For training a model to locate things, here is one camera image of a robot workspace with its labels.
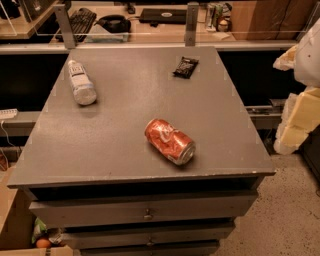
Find orange fruit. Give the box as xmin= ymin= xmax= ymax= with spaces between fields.
xmin=35 ymin=237 xmax=52 ymax=249

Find black snack wrapper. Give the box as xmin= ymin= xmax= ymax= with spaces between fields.
xmin=173 ymin=57 xmax=199 ymax=79

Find small jar on desk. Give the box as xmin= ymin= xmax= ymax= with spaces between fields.
xmin=218 ymin=20 xmax=229 ymax=32

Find yellow foam pieces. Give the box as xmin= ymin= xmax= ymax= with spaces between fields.
xmin=272 ymin=44 xmax=320 ymax=156

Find black laptop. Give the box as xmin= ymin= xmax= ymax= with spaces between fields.
xmin=139 ymin=8 xmax=187 ymax=24

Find crushed red soda can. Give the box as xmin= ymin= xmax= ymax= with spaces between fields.
xmin=145 ymin=119 xmax=196 ymax=165

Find black keyboard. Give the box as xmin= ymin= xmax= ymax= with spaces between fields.
xmin=55 ymin=7 xmax=97 ymax=42

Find right metal rail post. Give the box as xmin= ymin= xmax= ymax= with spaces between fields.
xmin=185 ymin=2 xmax=199 ymax=46

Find grey drawer cabinet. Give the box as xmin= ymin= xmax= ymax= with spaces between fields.
xmin=8 ymin=47 xmax=274 ymax=256

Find cardboard box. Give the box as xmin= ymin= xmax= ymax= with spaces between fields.
xmin=0 ymin=167 xmax=73 ymax=256

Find white power strip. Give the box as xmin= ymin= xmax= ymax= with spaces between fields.
xmin=0 ymin=109 xmax=18 ymax=120

